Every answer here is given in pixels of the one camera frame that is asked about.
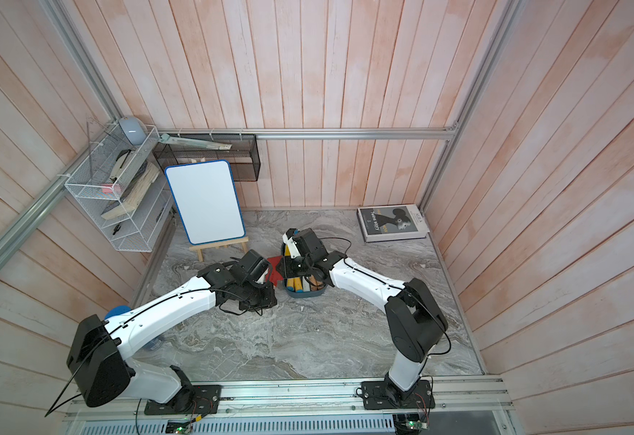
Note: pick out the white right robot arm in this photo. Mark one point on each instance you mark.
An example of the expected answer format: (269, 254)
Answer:
(415, 320)

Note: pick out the black wire basket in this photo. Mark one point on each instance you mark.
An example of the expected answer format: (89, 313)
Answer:
(239, 150)

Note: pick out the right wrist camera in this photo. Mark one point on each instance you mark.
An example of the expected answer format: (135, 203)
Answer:
(290, 248)

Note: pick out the white wire mesh shelf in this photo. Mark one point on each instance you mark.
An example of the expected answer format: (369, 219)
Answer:
(122, 189)

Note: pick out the blue lid pen jar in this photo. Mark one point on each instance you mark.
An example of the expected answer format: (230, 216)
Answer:
(118, 310)

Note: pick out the blue framed whiteboard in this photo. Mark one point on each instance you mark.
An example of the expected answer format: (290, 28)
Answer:
(207, 202)

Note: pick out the red shovel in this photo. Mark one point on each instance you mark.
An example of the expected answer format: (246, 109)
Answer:
(276, 274)

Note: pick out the yellow plastic scoop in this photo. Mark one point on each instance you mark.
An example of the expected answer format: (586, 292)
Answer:
(294, 284)

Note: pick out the black and white book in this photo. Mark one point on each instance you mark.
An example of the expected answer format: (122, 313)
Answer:
(392, 223)

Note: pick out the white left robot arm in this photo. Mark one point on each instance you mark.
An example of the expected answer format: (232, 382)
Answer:
(102, 360)

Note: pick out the teal plastic storage box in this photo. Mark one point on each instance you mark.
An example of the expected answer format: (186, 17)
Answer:
(303, 291)

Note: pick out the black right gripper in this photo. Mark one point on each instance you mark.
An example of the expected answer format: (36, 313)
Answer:
(287, 267)

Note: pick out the wooden easel stand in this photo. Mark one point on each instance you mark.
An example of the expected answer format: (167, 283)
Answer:
(199, 249)

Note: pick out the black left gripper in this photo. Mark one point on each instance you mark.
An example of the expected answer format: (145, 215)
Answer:
(267, 302)

